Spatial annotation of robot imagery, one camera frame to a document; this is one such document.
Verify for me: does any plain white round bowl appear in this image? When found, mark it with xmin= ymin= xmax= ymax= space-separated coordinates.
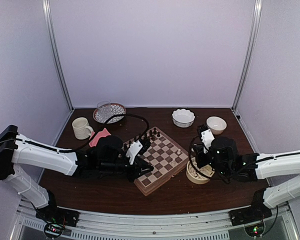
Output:
xmin=206 ymin=116 xmax=227 ymax=135

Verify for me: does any aluminium frame post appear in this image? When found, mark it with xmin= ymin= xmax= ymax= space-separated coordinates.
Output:
xmin=231 ymin=0 xmax=263 ymax=112
xmin=42 ymin=0 xmax=74 ymax=112

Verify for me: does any aluminium frame post left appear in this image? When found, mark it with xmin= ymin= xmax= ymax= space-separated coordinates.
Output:
xmin=42 ymin=0 xmax=74 ymax=112

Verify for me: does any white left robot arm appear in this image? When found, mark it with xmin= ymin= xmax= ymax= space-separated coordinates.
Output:
xmin=0 ymin=125 xmax=154 ymax=222

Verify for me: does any aluminium front rail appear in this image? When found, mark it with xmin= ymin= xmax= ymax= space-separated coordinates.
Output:
xmin=7 ymin=198 xmax=300 ymax=240

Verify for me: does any pink cat ear bowl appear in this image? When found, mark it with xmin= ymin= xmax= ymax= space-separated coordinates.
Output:
xmin=88 ymin=128 xmax=111 ymax=148

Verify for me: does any cream cat ear bowl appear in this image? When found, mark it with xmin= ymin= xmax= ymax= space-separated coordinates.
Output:
xmin=186 ymin=161 xmax=215 ymax=185

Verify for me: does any patterned ceramic plate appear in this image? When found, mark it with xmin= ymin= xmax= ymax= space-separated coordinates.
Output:
xmin=92 ymin=101 xmax=127 ymax=124

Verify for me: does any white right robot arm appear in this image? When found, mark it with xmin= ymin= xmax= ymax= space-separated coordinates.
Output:
xmin=189 ymin=124 xmax=300 ymax=221

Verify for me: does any aluminium frame post right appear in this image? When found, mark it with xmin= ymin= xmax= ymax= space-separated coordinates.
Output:
xmin=231 ymin=0 xmax=263 ymax=112

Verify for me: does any clear drinking glass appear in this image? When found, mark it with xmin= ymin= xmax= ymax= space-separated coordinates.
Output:
xmin=96 ymin=100 xmax=112 ymax=123

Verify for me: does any white ribbed mug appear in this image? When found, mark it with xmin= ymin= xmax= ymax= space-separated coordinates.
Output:
xmin=72 ymin=117 xmax=94 ymax=140

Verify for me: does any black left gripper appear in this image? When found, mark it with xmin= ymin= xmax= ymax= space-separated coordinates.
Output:
xmin=99 ymin=156 xmax=154 ymax=183

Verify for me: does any white scalloped bowl black rim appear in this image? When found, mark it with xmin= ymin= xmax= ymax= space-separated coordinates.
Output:
xmin=171 ymin=108 xmax=196 ymax=128

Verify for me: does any wooden chess board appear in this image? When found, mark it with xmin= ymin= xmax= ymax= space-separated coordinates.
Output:
xmin=134 ymin=127 xmax=189 ymax=196

